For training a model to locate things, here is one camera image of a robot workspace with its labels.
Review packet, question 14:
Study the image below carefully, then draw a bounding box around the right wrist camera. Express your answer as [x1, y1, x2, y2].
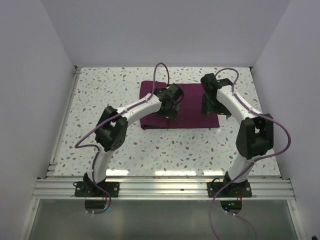
[200, 73, 233, 89]

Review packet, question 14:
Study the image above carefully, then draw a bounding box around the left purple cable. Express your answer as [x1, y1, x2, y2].
[72, 62, 173, 216]

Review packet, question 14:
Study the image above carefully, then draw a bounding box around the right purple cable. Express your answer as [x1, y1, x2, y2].
[208, 67, 293, 240]

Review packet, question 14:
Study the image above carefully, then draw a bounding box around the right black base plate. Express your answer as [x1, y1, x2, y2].
[206, 181, 253, 198]

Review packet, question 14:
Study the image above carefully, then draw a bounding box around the purple cable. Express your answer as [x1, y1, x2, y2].
[208, 67, 293, 240]
[72, 62, 173, 216]

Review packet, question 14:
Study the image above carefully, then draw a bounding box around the aluminium rail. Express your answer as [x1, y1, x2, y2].
[44, 65, 82, 178]
[31, 176, 295, 200]

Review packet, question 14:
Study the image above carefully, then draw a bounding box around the aluminium left side rail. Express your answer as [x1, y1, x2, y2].
[44, 65, 82, 178]

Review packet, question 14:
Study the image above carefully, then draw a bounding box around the purple cloth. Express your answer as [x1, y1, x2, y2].
[140, 83, 220, 130]

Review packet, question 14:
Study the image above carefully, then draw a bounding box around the aluminium front rail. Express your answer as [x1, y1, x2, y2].
[31, 176, 295, 200]

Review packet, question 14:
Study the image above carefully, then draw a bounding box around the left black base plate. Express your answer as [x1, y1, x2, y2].
[73, 181, 120, 198]

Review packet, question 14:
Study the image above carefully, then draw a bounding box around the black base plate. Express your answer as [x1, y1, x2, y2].
[73, 181, 120, 198]
[206, 181, 253, 198]

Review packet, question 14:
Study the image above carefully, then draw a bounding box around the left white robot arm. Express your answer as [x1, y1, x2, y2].
[83, 83, 184, 197]

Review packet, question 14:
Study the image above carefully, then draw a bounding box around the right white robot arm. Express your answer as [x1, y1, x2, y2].
[200, 74, 274, 197]

